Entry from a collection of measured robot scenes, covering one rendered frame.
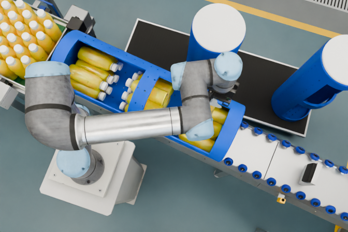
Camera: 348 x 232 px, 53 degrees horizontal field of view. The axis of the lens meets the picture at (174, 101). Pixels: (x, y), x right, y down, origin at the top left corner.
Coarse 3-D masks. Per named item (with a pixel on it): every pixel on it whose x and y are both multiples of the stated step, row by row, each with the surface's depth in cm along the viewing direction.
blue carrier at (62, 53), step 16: (80, 32) 162; (64, 48) 152; (96, 48) 156; (112, 48) 158; (128, 64) 173; (144, 64) 155; (144, 80) 150; (80, 96) 161; (112, 96) 175; (144, 96) 148; (176, 96) 174; (240, 112) 149; (224, 128) 145; (224, 144) 146
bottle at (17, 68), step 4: (16, 60) 169; (20, 60) 172; (16, 64) 168; (20, 64) 170; (12, 68) 168; (16, 68) 169; (20, 68) 171; (16, 72) 172; (20, 72) 174; (24, 72) 176; (20, 76) 178
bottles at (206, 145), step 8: (112, 56) 170; (80, 64) 165; (88, 64) 166; (120, 64) 170; (96, 72) 165; (104, 72) 165; (112, 72) 173; (72, 80) 164; (104, 80) 166; (112, 80) 167; (80, 88) 164; (88, 88) 163; (128, 88) 164; (96, 96) 164; (104, 96) 166; (120, 104) 163; (216, 128) 159; (184, 136) 159; (216, 136) 161; (192, 144) 159; (200, 144) 158; (208, 144) 158; (208, 152) 158
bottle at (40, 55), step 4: (40, 48) 171; (32, 52) 170; (36, 52) 170; (40, 52) 171; (44, 52) 174; (32, 56) 172; (36, 56) 171; (40, 56) 173; (44, 56) 175; (36, 60) 176; (40, 60) 176; (44, 60) 177
